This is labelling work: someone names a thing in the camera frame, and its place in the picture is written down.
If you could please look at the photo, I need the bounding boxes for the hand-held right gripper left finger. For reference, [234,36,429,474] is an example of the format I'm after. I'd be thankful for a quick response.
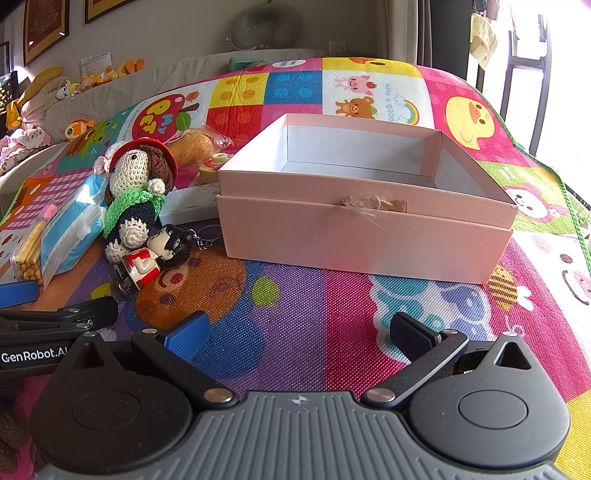
[69,311,237,409]

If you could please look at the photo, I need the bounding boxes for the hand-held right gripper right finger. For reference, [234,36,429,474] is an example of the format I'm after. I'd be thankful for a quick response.
[361,312,539,411]

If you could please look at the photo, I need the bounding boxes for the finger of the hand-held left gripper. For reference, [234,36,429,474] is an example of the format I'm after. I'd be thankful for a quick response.
[0,296,119,335]
[0,281,40,310]

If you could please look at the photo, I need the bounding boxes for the blue tissue pack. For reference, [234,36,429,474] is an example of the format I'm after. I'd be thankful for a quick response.
[39,173,112,287]

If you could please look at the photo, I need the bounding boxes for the pink cardboard box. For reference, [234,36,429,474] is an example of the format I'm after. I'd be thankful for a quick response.
[215,113,518,286]

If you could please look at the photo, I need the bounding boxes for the crochet doll with red hat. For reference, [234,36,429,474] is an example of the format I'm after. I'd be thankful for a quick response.
[102,141,179,264]

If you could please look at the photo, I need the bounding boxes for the white box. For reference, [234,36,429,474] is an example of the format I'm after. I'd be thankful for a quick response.
[159,181,221,224]

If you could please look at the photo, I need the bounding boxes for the biscuit stick packet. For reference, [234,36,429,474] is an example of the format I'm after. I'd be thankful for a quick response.
[10,203,58,285]

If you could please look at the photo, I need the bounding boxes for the colourful cartoon play mat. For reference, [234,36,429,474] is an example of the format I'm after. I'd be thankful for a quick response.
[0,56,591,480]

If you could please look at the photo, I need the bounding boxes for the pink clothing pile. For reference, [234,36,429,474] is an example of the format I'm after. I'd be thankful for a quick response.
[0,124,51,174]

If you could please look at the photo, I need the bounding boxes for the orange fish plush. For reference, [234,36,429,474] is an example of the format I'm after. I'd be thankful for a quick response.
[64,119,96,140]

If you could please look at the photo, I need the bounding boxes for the packaged bread bun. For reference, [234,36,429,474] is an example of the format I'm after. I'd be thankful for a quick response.
[164,128,232,165]

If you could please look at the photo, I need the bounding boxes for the glass fish tank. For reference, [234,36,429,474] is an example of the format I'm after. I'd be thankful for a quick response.
[0,41,20,114]

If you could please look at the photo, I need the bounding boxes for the yellow banana pillow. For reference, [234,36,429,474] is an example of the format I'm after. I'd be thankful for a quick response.
[19,66,64,103]

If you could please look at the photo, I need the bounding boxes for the beige sofa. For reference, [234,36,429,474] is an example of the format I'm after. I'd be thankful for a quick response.
[0,48,325,195]

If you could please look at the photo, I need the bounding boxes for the white paper sheet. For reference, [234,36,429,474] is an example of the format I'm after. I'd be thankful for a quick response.
[79,51,113,77]

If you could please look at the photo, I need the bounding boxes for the row of yellow plush toys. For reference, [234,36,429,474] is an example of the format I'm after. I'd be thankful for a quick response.
[69,57,145,93]

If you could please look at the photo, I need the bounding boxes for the large framed picture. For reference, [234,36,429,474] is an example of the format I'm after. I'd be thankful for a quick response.
[23,0,70,66]

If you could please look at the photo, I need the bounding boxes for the teal cloth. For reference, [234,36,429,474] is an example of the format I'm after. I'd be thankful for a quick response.
[229,56,271,73]

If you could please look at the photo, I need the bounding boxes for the black window railing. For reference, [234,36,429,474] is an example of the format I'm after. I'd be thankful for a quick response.
[505,14,555,158]

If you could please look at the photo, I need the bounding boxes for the pale yellow hanging cloth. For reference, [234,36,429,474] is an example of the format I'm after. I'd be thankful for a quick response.
[468,13,499,70]

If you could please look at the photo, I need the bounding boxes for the beige curtain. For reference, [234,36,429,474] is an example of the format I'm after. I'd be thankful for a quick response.
[374,0,472,83]

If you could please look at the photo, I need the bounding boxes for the grey neck pillow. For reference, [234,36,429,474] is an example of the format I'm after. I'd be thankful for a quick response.
[228,4,304,51]

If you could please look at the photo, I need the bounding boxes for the black-haired figurine keychain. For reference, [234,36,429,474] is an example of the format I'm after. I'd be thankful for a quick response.
[113,223,223,292]

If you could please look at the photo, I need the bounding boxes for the yellow toy camera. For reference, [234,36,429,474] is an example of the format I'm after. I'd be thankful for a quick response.
[198,152,230,185]

